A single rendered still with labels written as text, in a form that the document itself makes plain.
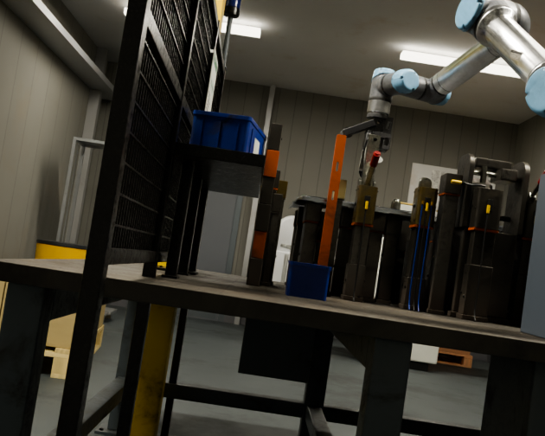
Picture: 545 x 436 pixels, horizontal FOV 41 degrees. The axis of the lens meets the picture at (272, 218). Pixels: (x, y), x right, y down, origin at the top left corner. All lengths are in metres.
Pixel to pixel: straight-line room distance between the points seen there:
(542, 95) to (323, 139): 6.91
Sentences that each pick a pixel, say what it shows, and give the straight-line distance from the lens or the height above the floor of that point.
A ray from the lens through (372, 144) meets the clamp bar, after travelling 2.25.
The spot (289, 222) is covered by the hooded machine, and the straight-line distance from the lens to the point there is 7.66.
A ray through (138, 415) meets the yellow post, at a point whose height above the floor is 0.13.
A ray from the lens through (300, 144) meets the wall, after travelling 8.57.
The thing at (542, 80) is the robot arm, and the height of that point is 1.29.
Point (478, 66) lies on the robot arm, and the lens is 2.29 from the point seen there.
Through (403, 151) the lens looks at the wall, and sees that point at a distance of 8.71.
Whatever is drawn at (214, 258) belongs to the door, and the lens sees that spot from 8.42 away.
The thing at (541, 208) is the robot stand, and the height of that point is 1.01.
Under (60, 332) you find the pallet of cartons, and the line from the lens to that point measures 4.06.
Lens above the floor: 0.78
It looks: 3 degrees up
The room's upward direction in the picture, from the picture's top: 9 degrees clockwise
